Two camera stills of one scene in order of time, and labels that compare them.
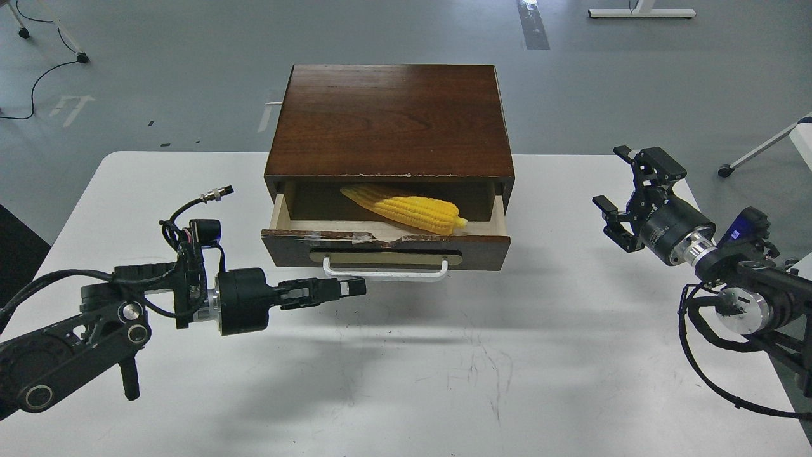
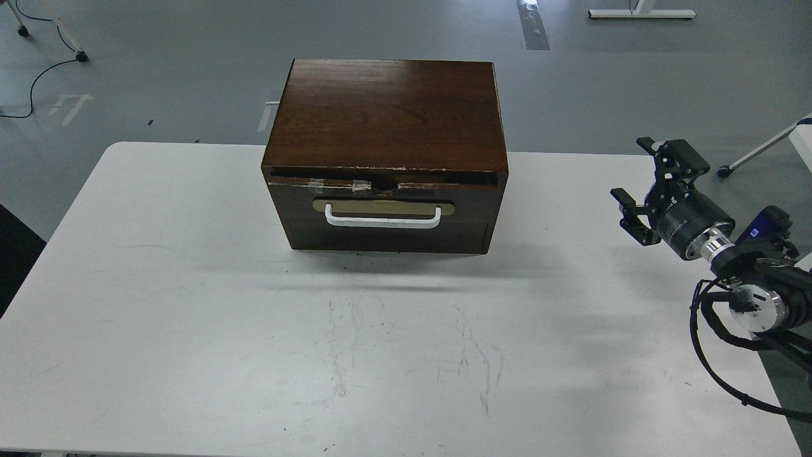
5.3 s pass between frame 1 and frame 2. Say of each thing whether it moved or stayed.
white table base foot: stayed
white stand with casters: stayed
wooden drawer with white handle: moved
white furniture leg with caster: stayed
